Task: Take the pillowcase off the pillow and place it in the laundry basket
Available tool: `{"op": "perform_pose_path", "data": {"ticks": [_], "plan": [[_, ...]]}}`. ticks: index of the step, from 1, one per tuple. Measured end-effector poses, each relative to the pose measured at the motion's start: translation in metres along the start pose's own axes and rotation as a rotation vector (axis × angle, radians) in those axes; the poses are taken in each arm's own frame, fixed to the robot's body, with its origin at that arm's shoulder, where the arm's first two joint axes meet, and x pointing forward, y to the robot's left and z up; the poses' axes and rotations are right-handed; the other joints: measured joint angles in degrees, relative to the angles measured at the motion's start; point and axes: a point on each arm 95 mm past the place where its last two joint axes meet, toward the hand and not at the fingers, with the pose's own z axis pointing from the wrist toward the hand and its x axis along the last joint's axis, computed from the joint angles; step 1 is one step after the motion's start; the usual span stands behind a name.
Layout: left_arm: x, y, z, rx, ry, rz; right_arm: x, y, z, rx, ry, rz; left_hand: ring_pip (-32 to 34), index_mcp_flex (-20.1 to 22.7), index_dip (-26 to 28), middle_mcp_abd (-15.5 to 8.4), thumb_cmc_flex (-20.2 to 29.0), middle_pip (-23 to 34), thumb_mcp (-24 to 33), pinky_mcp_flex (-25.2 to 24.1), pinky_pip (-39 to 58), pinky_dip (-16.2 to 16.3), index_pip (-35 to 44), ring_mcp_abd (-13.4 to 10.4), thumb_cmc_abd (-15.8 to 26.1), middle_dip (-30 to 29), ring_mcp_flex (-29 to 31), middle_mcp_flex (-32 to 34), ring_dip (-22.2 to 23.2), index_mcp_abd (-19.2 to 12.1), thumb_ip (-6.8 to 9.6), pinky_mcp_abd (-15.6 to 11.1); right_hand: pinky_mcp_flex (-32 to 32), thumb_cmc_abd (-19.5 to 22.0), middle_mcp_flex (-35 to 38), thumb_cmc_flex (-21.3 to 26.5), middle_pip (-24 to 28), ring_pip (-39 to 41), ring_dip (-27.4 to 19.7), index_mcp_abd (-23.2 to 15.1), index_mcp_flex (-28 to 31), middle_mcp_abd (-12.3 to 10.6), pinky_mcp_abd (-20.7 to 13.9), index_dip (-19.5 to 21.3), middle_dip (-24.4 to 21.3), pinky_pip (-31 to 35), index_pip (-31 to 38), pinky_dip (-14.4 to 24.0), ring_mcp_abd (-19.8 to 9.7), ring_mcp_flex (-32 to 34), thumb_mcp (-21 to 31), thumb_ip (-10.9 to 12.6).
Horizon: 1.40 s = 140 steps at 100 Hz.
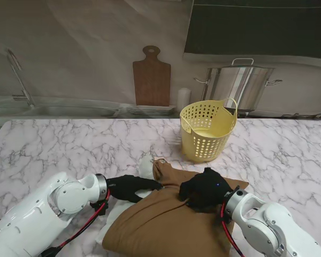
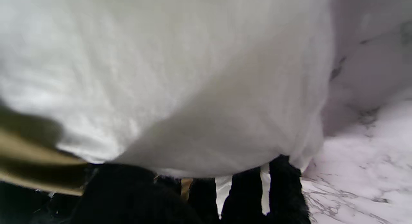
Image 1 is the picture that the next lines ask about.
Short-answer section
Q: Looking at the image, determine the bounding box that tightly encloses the red black arm cable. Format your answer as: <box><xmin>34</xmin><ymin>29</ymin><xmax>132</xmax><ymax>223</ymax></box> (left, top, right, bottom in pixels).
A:
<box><xmin>220</xmin><ymin>202</ymin><xmax>247</xmax><ymax>257</ymax></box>
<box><xmin>41</xmin><ymin>188</ymin><xmax>112</xmax><ymax>256</ymax></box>

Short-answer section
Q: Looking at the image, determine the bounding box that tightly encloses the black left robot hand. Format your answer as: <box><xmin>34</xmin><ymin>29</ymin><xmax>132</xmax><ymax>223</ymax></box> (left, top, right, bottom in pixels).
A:
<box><xmin>106</xmin><ymin>174</ymin><xmax>164</xmax><ymax>203</ymax></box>

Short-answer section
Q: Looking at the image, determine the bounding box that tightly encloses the yellow perforated laundry basket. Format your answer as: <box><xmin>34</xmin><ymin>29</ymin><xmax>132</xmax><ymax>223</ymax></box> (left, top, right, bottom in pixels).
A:
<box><xmin>179</xmin><ymin>97</ymin><xmax>239</xmax><ymax>163</ymax></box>

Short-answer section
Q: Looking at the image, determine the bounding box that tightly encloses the brown wooden cutting board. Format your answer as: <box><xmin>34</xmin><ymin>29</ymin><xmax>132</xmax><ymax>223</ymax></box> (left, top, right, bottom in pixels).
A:
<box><xmin>132</xmin><ymin>45</ymin><xmax>172</xmax><ymax>107</ymax></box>

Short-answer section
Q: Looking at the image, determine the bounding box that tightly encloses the black stove grate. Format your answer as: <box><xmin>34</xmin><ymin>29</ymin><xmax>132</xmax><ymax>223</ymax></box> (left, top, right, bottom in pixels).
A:
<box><xmin>280</xmin><ymin>112</ymin><xmax>321</xmax><ymax>120</ymax></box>

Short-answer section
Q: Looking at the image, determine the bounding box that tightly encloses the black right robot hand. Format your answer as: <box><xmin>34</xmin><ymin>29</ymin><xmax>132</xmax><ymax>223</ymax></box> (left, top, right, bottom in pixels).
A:
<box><xmin>178</xmin><ymin>167</ymin><xmax>235</xmax><ymax>214</ymax></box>

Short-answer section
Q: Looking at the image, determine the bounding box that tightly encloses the red black right arm cable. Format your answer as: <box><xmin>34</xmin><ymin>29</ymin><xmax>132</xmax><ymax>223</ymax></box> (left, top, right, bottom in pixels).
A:
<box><xmin>220</xmin><ymin>202</ymin><xmax>247</xmax><ymax>257</ymax></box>

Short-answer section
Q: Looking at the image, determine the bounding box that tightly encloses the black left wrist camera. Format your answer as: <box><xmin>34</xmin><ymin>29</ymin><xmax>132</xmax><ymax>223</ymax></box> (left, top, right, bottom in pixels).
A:
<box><xmin>90</xmin><ymin>202</ymin><xmax>108</xmax><ymax>216</ymax></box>

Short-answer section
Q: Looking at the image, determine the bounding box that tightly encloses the white pillar candle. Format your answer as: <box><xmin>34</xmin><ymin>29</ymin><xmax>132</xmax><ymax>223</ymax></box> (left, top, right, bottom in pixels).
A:
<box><xmin>178</xmin><ymin>87</ymin><xmax>191</xmax><ymax>108</ymax></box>

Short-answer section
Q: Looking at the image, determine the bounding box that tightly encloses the chrome kitchen faucet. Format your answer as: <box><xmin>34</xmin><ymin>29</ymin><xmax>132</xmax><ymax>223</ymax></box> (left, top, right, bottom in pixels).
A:
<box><xmin>6</xmin><ymin>48</ymin><xmax>35</xmax><ymax>108</ymax></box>

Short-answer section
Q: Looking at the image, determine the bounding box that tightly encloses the large steel stock pot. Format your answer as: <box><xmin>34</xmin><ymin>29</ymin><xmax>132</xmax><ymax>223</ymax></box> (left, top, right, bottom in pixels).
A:
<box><xmin>194</xmin><ymin>58</ymin><xmax>284</xmax><ymax>112</ymax></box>

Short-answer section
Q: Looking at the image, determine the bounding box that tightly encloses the white pillow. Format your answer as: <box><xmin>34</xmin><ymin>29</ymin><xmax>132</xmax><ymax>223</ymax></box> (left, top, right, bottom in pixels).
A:
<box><xmin>95</xmin><ymin>155</ymin><xmax>155</xmax><ymax>244</ymax></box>

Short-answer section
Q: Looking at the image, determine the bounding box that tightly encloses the steel kitchen sink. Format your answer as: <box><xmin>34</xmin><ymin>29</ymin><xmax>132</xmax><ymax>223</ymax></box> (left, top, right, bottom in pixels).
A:
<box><xmin>0</xmin><ymin>103</ymin><xmax>121</xmax><ymax>118</ymax></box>

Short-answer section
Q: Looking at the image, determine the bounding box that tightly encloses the dark range hood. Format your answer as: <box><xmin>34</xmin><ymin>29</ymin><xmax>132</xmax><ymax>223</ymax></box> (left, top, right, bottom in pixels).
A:
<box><xmin>184</xmin><ymin>0</ymin><xmax>321</xmax><ymax>58</ymax></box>

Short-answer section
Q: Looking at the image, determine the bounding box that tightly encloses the red black left arm cable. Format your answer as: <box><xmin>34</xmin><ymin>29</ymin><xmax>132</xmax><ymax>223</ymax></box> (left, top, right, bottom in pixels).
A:
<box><xmin>41</xmin><ymin>188</ymin><xmax>112</xmax><ymax>256</ymax></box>

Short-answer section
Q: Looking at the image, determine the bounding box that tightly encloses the brown pillowcase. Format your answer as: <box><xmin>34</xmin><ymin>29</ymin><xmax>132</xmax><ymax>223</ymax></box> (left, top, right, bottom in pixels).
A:
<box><xmin>101</xmin><ymin>157</ymin><xmax>249</xmax><ymax>254</ymax></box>

